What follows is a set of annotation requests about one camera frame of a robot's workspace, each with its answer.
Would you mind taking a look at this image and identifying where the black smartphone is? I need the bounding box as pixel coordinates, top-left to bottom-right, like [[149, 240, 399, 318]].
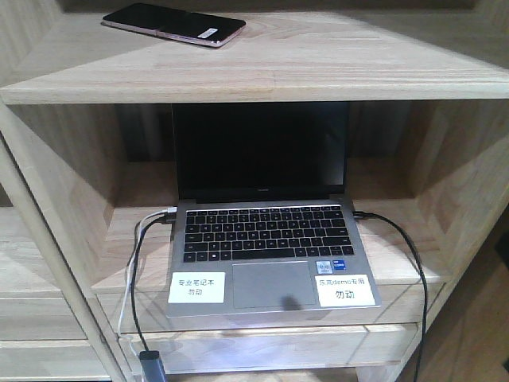
[[102, 2, 246, 48]]

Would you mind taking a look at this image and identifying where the light wooden desk shelf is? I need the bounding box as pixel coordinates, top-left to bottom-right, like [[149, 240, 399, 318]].
[[1, 1, 508, 381]]

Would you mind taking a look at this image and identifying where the grey open laptop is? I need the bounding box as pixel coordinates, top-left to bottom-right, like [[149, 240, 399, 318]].
[[168, 101, 381, 318]]

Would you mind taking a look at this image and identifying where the left white paper label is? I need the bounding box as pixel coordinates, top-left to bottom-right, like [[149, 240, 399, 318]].
[[168, 272, 226, 304]]

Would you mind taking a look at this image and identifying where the white paper label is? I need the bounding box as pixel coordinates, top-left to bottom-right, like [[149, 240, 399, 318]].
[[315, 275, 377, 308], [168, 272, 226, 304]]

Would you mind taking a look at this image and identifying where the right white paper label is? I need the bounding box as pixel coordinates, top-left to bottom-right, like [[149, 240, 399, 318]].
[[315, 275, 377, 308]]

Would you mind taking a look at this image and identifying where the grey usb hub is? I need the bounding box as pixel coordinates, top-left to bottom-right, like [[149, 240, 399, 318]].
[[138, 350, 167, 382]]

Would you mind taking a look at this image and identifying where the white laptop cable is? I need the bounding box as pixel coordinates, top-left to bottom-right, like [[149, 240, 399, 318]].
[[117, 205, 178, 343]]

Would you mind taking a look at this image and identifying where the black left laptop cable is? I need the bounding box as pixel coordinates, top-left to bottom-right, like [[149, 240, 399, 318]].
[[130, 216, 178, 353]]

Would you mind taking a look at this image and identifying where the black laptop cable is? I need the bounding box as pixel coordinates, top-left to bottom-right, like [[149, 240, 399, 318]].
[[130, 216, 178, 353], [352, 212, 430, 382]]

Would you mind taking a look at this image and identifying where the black right laptop cable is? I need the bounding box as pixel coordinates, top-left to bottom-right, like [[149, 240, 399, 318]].
[[352, 212, 430, 382]]

